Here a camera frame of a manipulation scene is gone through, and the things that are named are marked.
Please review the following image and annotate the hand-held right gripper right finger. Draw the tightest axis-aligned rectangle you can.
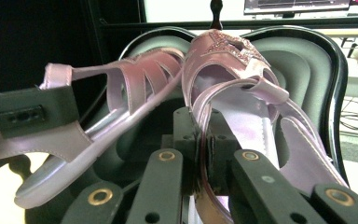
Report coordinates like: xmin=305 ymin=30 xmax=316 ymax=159
xmin=205 ymin=109 xmax=241 ymax=194

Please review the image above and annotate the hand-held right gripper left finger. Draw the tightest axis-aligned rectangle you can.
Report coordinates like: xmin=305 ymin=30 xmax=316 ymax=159
xmin=162 ymin=106 xmax=202 ymax=195

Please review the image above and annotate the pink glossy sandal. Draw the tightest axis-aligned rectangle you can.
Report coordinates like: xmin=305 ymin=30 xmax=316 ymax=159
xmin=0 ymin=46 xmax=188 ymax=210
xmin=181 ymin=28 xmax=350 ymax=224

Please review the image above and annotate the coiled black floor cable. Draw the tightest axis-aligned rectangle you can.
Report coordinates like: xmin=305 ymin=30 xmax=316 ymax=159
xmin=339 ymin=95 xmax=358 ymax=133

